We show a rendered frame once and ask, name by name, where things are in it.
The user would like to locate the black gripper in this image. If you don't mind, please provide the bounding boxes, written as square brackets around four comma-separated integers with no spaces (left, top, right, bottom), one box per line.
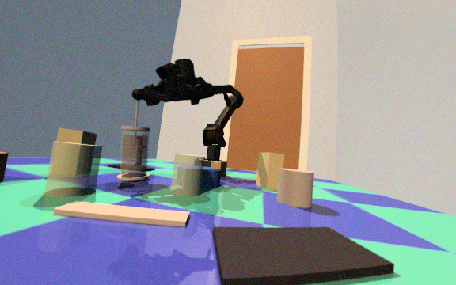
[138,74,188,106]

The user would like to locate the beige flat bar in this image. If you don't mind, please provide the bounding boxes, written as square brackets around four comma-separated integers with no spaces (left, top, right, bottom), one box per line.
[54,201,190,227]

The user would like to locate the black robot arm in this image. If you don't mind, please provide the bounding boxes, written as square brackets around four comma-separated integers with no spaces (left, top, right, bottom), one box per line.
[156,59,244,162]

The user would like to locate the french press coffee maker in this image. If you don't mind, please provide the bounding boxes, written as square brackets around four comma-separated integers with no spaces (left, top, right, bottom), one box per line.
[117,89,150,181]

